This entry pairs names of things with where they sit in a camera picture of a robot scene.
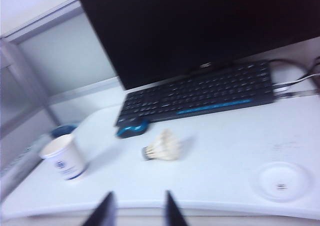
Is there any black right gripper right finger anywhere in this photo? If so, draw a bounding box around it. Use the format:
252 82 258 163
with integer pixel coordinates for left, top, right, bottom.
164 189 190 226

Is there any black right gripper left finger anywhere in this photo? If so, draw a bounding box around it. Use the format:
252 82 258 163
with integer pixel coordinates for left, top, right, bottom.
81 190 118 226

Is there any white feather shuttlecock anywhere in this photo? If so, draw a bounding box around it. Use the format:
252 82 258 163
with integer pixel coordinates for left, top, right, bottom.
141 128 182 162

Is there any white paper cup blue logo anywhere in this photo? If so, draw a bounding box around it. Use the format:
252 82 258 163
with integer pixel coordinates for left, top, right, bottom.
39 133 88 182

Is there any white desk riser platform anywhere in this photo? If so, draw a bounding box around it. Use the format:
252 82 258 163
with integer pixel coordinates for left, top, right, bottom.
0 39 320 219

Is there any black and blue mouse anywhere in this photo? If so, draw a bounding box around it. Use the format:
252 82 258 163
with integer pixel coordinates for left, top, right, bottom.
114 119 151 139

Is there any blue round object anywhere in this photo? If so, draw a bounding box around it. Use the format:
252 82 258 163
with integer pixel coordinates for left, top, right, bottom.
51 124 78 138

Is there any white round coaster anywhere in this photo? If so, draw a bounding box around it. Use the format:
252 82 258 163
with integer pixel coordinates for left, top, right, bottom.
257 161 312 203

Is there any black keyboard blue stripe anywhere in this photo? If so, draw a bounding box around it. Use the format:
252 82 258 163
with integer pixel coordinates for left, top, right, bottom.
114 59 276 128

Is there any grey framed side partition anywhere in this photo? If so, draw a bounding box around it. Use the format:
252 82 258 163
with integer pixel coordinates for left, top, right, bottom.
0 43 33 137

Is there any grey framed rear partition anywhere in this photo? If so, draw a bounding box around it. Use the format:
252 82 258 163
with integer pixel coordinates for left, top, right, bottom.
0 0 126 132

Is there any black computer monitor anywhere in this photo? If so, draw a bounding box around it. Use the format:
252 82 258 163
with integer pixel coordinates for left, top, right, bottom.
72 0 320 91

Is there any grey cable with connector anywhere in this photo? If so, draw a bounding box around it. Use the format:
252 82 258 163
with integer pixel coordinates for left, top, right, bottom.
273 73 320 98

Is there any black cable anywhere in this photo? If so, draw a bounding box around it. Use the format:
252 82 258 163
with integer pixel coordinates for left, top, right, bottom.
269 57 320 87

